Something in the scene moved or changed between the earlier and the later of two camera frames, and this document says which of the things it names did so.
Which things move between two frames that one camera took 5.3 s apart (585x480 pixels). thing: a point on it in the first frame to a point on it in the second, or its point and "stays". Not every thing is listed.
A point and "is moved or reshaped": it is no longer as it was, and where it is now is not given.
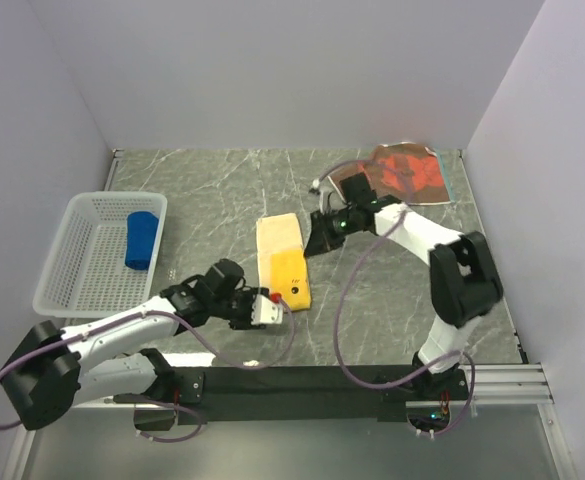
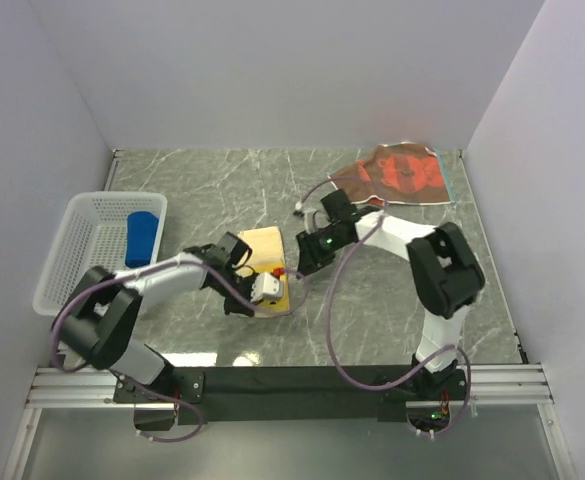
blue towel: x=141 y=231 stays
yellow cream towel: x=283 y=265 is moved or reshaped
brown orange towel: x=407 y=170 stays
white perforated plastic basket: x=85 y=275 stays
